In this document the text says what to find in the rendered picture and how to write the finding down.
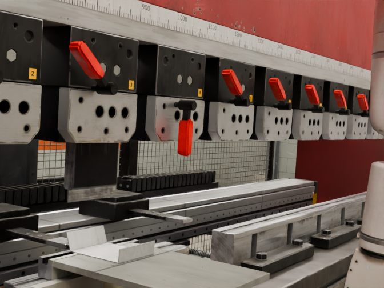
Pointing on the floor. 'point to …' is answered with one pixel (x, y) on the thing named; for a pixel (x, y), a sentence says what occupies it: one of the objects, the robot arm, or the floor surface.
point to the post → (128, 158)
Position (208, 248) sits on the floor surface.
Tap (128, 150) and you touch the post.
